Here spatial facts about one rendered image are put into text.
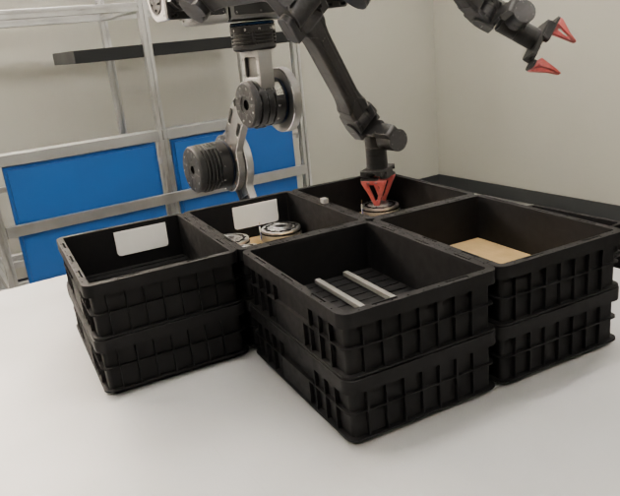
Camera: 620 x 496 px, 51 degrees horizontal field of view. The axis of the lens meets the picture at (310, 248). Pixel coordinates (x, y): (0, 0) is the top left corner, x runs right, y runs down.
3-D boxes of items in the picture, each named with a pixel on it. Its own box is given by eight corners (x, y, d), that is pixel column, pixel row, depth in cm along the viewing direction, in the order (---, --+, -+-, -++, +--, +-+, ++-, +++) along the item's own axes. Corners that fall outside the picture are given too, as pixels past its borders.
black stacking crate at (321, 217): (189, 257, 166) (182, 214, 163) (293, 232, 178) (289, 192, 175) (247, 306, 132) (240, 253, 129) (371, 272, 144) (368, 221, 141)
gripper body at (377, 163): (395, 169, 179) (394, 143, 177) (382, 178, 170) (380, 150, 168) (373, 170, 182) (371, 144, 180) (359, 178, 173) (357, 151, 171)
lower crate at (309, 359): (253, 355, 135) (246, 302, 132) (375, 317, 148) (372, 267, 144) (351, 453, 101) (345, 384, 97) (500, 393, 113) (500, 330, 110)
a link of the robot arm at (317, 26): (301, -21, 139) (271, 16, 138) (321, -17, 136) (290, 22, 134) (365, 106, 174) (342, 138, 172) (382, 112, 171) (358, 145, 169)
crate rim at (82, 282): (57, 247, 151) (55, 237, 150) (182, 221, 163) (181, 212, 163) (85, 300, 117) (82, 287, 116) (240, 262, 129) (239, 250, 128)
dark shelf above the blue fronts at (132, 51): (54, 65, 338) (51, 53, 336) (258, 44, 396) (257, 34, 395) (75, 64, 301) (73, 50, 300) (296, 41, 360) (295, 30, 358)
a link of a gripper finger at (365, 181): (395, 201, 179) (393, 167, 176) (386, 208, 173) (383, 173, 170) (371, 201, 182) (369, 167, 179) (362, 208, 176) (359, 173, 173)
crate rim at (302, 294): (241, 262, 129) (239, 250, 128) (369, 230, 141) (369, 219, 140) (341, 332, 95) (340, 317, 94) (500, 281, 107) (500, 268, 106)
